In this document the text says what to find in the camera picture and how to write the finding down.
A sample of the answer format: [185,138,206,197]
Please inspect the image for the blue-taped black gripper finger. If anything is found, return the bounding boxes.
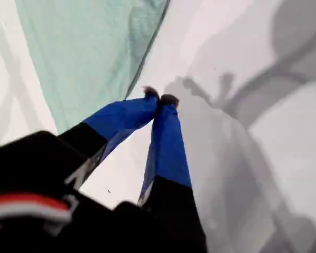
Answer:
[56,86,161,172]
[136,94,209,253]

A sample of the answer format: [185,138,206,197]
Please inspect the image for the red white wire, gripper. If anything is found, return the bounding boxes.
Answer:
[0,194,72,225]

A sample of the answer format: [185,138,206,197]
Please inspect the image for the pale green T-shirt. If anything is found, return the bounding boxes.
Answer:
[15,0,172,137]

